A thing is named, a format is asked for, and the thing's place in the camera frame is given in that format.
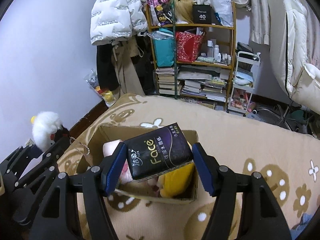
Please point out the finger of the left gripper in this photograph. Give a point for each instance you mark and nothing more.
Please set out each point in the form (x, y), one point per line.
(42, 164)
(19, 159)

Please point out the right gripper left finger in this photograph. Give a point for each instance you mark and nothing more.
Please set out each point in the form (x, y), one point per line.
(73, 202)

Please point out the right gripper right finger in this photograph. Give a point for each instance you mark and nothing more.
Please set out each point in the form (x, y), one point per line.
(261, 215)

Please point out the white fluffy plush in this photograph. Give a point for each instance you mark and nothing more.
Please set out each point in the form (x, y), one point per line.
(45, 125)

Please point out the pink roll plush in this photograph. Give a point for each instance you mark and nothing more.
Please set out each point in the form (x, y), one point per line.
(110, 147)

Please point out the yellow plush toy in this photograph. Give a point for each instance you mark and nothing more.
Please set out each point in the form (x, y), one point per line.
(175, 182)

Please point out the black Face tissue pack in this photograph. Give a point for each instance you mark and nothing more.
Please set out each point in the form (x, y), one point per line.
(157, 152)

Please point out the cardboard box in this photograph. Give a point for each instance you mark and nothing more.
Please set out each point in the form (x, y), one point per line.
(146, 189)

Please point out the plastic bag of toys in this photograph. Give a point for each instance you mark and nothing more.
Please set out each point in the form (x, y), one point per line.
(92, 79)

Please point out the black coat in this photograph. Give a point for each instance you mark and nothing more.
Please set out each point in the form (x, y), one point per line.
(105, 69)

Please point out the beige trench coat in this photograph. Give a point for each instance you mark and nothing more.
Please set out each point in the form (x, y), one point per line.
(126, 74)

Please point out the stack of books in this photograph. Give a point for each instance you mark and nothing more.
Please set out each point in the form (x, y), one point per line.
(167, 82)

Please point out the white rolling cart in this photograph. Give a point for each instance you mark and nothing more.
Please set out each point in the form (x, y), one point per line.
(243, 82)

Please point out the white puffer jacket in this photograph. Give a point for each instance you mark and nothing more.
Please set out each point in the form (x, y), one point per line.
(116, 20)

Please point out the teal gift bag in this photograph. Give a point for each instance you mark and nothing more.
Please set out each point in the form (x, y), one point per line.
(163, 41)

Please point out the wooden bookshelf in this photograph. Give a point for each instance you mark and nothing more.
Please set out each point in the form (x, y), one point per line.
(229, 65)

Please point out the red gift bag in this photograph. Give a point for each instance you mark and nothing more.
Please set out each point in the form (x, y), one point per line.
(188, 46)

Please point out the blonde wig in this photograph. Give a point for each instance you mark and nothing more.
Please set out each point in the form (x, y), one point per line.
(184, 11)

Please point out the black box with 40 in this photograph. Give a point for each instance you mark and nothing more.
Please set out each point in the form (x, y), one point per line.
(202, 14)

